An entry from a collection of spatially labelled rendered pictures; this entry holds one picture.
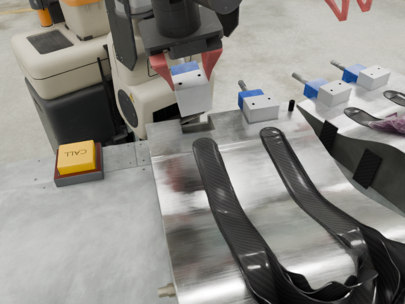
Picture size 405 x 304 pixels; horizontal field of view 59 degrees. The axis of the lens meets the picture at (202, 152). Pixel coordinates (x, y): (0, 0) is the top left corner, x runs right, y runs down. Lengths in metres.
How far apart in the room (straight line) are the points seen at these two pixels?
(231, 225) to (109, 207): 0.23
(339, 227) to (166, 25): 0.31
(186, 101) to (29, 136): 1.76
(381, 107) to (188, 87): 0.39
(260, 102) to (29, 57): 0.69
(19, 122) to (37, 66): 1.34
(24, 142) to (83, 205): 1.60
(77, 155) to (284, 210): 0.37
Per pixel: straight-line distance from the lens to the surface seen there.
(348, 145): 0.66
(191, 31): 0.47
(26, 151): 2.14
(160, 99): 0.87
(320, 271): 0.38
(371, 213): 0.46
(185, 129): 0.62
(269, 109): 0.59
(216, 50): 0.49
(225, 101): 2.25
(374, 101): 0.77
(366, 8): 0.78
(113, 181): 0.65
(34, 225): 0.63
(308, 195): 0.51
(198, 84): 0.53
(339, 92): 0.72
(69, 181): 0.66
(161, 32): 0.48
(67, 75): 1.09
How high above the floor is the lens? 1.25
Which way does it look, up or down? 42 degrees down
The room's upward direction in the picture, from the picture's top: 2 degrees counter-clockwise
